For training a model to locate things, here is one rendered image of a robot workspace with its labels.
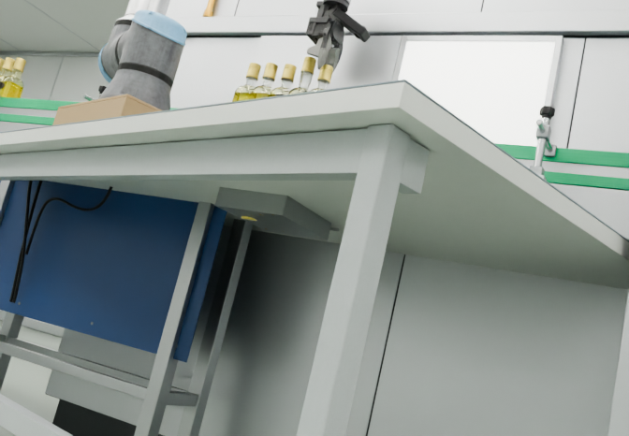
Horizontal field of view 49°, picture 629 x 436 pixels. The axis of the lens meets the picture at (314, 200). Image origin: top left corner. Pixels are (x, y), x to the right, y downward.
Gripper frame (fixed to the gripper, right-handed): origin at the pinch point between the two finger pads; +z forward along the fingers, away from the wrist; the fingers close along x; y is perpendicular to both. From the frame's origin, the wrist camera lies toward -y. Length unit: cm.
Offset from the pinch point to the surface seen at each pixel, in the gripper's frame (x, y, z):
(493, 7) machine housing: -14.2, -37.6, -26.6
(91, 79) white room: -319, 438, -131
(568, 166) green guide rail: 5, -66, 23
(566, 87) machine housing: -14, -60, -4
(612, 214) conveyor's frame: 8, -76, 33
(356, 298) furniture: 79, -56, 66
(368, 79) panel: -11.8, -7.1, -3.0
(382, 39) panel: -11.8, -8.6, -15.2
